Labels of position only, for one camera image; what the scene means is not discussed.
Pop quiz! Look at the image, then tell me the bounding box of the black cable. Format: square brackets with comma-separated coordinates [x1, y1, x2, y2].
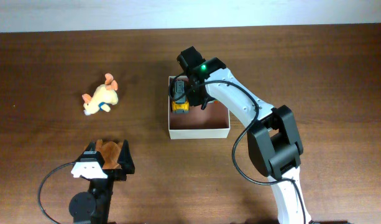
[37, 161, 76, 224]
[168, 72, 308, 224]

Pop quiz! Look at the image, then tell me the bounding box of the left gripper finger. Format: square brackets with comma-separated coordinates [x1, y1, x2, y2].
[83, 142, 104, 164]
[117, 139, 135, 174]

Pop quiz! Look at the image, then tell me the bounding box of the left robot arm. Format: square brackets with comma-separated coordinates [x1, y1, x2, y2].
[69, 139, 135, 223]

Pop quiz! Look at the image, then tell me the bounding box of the yellow grey toy truck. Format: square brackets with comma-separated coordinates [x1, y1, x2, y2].
[171, 80, 190, 114]

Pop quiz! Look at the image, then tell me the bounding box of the brown plush toy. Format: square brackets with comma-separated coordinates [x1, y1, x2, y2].
[96, 139, 123, 170]

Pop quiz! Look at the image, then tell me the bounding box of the right black cable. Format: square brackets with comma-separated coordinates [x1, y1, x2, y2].
[168, 72, 308, 224]

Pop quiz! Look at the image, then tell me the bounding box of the white cardboard box red interior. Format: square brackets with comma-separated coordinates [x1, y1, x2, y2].
[167, 75, 231, 140]

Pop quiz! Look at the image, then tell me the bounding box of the left black cable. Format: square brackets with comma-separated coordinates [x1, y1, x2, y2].
[37, 161, 76, 224]

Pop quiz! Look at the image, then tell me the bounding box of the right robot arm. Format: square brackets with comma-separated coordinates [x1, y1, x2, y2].
[168, 47, 312, 224]

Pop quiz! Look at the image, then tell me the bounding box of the yellow plush rabbit toy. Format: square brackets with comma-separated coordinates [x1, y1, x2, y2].
[81, 73, 119, 116]

